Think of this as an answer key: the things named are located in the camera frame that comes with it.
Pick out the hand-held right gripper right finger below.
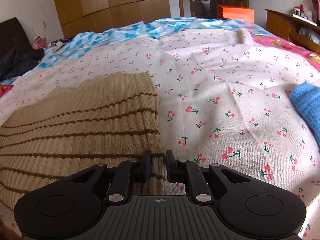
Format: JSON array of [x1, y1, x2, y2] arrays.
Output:
[[166, 150, 251, 203]]

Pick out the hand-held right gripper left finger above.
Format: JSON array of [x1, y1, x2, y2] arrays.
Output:
[[66, 150, 152, 204]]

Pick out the beige brown striped knit sweater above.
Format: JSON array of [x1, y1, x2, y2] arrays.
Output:
[[0, 71, 168, 212]]

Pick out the white cherry print bedsheet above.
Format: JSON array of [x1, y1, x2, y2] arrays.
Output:
[[0, 27, 320, 240]]

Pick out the blue white checkered quilt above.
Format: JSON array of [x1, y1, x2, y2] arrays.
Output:
[[37, 17, 256, 68]]

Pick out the blue knit garment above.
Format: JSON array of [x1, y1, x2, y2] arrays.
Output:
[[289, 81, 320, 143]]

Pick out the black white small cloth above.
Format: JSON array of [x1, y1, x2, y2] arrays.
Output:
[[48, 38, 73, 53]]

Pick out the pink bin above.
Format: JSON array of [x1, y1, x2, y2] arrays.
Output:
[[31, 35, 47, 50]]

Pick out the pink printed bedsheet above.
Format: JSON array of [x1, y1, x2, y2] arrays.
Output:
[[0, 33, 320, 98]]

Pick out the orange box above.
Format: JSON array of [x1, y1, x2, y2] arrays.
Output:
[[217, 5, 255, 22]]

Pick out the dark jacket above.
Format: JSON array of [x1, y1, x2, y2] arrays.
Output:
[[0, 47, 45, 81]]

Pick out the wooden wardrobe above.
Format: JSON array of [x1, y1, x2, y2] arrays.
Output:
[[50, 0, 172, 38]]

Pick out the dark wooden headboard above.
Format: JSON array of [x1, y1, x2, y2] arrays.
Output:
[[0, 17, 32, 58]]

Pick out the stuffed toys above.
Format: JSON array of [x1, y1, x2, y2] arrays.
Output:
[[292, 4, 314, 22]]

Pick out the pink hanging bag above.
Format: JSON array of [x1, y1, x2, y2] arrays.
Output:
[[311, 0, 320, 26]]

